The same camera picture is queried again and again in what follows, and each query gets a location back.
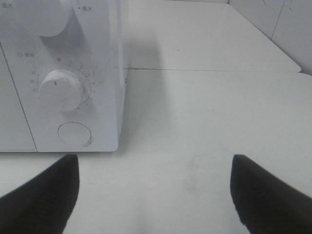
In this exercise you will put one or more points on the white microwave oven body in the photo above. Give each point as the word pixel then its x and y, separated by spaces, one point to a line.
pixel 94 46

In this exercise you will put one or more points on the white timer knob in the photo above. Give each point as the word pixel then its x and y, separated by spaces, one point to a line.
pixel 61 90

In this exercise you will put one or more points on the white microwave door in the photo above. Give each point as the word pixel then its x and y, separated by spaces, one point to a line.
pixel 15 134

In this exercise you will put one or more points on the round white door button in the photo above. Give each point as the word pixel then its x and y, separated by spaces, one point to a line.
pixel 74 133

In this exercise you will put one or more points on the upper white power knob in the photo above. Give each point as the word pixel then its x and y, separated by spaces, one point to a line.
pixel 45 18

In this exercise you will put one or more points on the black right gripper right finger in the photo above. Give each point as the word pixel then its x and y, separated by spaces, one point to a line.
pixel 264 203

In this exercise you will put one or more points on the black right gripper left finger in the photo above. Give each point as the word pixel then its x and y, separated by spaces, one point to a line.
pixel 44 204

